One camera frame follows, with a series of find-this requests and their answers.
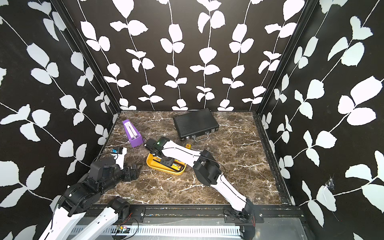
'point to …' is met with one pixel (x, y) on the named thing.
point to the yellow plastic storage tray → (158, 165)
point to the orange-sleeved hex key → (181, 163)
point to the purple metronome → (133, 134)
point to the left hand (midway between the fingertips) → (136, 162)
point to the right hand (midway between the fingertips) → (171, 156)
